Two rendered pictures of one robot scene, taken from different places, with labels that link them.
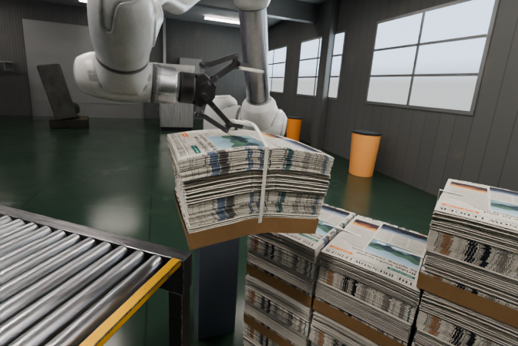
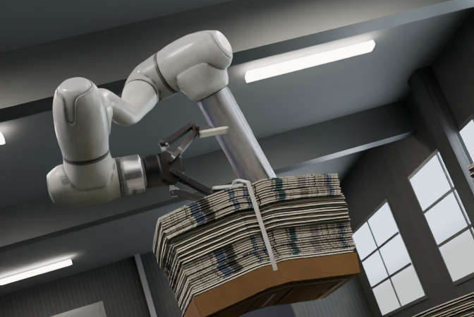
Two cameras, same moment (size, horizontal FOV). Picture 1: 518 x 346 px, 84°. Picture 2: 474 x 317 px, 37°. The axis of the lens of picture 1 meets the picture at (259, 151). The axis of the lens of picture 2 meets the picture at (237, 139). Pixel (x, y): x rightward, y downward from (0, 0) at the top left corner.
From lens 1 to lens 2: 0.95 m
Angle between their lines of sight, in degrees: 33
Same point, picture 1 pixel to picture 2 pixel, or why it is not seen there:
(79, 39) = not seen: outside the picture
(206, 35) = not seen: hidden behind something
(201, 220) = (204, 280)
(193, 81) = (156, 157)
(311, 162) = (308, 185)
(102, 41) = (69, 135)
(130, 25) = (87, 111)
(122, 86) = (92, 178)
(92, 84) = (65, 188)
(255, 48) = (233, 135)
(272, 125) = not seen: hidden behind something
